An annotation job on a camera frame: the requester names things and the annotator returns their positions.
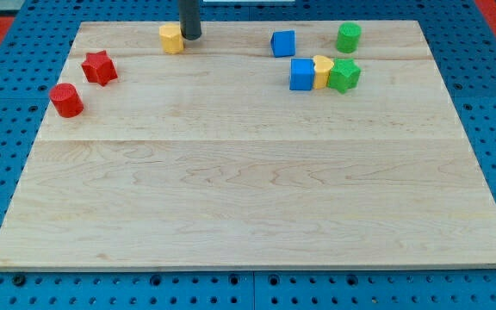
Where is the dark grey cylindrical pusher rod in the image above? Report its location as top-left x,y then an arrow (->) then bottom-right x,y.
178,0 -> 202,40

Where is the red star block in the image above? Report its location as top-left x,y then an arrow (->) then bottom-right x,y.
81,50 -> 118,86

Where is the blue cube block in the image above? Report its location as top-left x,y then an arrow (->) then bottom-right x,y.
289,58 -> 315,90

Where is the green star block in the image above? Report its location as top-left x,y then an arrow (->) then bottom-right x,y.
327,58 -> 361,94

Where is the blue triangle block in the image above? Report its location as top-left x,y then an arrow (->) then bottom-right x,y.
270,30 -> 296,58

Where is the light wooden board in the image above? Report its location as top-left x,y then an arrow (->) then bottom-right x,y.
0,21 -> 496,272

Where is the yellow heart block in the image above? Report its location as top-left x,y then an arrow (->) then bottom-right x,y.
313,55 -> 334,90

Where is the red cylinder block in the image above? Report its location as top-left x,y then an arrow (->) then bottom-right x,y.
49,83 -> 84,118

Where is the yellow pentagon block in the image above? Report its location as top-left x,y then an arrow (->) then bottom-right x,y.
158,23 -> 184,54

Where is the green cylinder block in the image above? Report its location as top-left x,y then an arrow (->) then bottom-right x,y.
336,22 -> 362,53

